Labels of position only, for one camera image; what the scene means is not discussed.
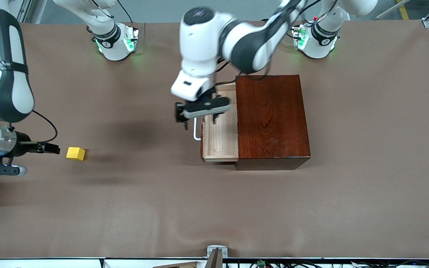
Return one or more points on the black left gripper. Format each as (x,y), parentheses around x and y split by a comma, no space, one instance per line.
(180,112)

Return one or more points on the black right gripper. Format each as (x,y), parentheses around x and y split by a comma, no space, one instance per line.
(23,147)

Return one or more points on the yellow wooden block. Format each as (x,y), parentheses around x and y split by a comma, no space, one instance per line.
(75,153)

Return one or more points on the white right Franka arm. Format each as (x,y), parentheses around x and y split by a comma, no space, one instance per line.
(9,56)

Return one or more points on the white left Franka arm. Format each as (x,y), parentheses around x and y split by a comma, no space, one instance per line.
(244,44)

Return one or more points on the dark red wooden cabinet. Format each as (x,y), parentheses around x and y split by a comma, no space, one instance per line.
(270,119)

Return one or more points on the brown table cover mat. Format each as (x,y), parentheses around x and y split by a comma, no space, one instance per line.
(125,208)

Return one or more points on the light wooden board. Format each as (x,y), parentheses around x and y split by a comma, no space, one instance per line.
(181,265)

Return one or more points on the grey metal clamp bracket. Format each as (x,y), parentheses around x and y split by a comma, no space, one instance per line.
(217,250)

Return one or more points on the aluminium frame struts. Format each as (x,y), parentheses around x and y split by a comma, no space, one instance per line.
(24,11)

